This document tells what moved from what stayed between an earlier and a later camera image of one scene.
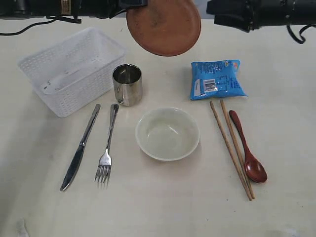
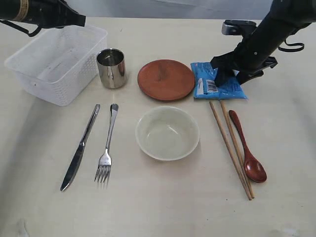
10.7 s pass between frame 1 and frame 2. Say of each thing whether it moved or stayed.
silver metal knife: stayed
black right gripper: moved
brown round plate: moved
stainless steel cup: moved
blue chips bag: stayed
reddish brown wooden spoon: stayed
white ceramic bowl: stayed
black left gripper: moved
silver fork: stayed
